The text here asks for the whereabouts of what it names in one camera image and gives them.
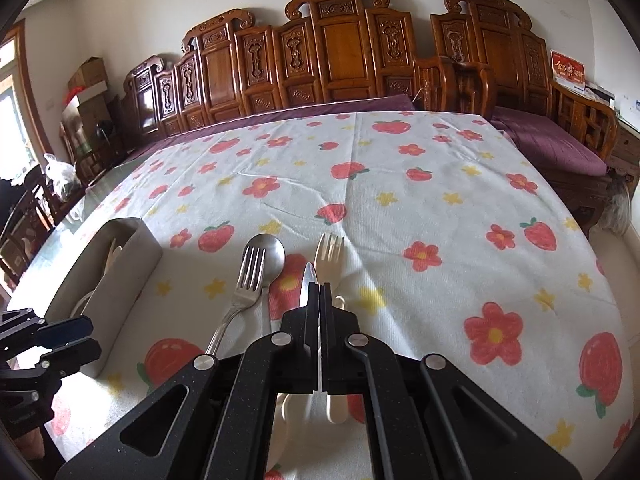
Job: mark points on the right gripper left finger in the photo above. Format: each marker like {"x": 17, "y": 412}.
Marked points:
{"x": 300, "y": 356}

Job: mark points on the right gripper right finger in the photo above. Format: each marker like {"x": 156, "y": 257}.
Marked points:
{"x": 345, "y": 352}

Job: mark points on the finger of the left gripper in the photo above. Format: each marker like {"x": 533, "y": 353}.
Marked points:
{"x": 58, "y": 334}

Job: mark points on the white plastic rice paddle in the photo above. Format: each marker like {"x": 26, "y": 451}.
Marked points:
{"x": 113, "y": 251}

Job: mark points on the steel fork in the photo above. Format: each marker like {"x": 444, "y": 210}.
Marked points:
{"x": 246, "y": 293}

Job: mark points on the large steel spoon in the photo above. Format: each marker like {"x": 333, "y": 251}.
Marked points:
{"x": 273, "y": 267}

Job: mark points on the cream plastic fork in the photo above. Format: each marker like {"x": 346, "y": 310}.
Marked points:
{"x": 328, "y": 263}

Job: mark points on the person's left hand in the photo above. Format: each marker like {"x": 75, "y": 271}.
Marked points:
{"x": 31, "y": 445}

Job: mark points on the grey metal tray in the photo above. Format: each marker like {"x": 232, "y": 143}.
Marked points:
{"x": 117, "y": 291}

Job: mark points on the dark wooden chair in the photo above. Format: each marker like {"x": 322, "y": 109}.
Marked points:
{"x": 25, "y": 224}

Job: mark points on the white plastic bag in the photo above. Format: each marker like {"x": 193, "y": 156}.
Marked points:
{"x": 62, "y": 176}

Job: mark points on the strawberry flower print tablecloth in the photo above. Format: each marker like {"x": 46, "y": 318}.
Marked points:
{"x": 453, "y": 243}

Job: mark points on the stacked cardboard boxes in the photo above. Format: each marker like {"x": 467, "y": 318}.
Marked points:
{"x": 86, "y": 107}

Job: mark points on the purple sofa cushion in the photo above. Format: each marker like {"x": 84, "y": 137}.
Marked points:
{"x": 385, "y": 104}

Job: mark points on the purple armchair cushion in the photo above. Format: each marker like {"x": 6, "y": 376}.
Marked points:
{"x": 545, "y": 144}

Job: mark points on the carved wooden sofa bench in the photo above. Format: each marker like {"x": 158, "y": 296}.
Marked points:
{"x": 326, "y": 51}

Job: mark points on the grey dust mop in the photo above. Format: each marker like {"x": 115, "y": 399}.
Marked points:
{"x": 616, "y": 214}

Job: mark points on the carved wooden armchair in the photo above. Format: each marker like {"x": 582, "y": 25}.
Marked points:
{"x": 487, "y": 53}

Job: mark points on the wooden side cabinet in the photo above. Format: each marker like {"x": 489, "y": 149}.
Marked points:
{"x": 624, "y": 158}

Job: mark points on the red calendar card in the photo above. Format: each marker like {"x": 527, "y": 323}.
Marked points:
{"x": 568, "y": 71}

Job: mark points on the white box on cabinet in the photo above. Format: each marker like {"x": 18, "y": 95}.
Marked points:
{"x": 629, "y": 110}

